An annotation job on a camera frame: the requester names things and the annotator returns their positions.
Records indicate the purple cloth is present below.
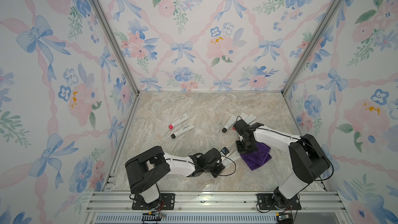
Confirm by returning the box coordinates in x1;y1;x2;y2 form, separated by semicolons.
240;143;272;171

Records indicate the white tube black cap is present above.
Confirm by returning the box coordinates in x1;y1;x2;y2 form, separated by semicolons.
222;115;236;133

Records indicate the white tube dark cap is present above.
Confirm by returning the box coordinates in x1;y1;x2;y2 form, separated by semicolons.
171;123;195;139

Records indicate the white toothpaste tube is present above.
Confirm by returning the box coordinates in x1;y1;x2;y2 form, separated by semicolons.
244;114;257;124

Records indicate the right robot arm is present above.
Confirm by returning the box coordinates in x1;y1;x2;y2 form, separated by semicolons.
233;119;332;207

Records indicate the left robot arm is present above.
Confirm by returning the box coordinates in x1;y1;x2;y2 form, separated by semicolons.
125;146;230;207

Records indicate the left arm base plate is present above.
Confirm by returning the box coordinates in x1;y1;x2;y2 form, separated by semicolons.
132;192;175;211

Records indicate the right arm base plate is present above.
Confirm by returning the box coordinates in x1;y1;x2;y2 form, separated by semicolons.
256;193;302;211

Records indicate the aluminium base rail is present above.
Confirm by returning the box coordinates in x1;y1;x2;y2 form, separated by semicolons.
81;191;352;224

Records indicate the aluminium corner post right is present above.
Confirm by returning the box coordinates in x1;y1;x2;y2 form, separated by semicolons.
282;0;344;97

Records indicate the aluminium corner post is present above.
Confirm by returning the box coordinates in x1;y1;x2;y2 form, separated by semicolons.
89;0;140;97
282;0;344;97

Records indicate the aluminium corner post left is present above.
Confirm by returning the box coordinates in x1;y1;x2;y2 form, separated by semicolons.
89;0;140;97

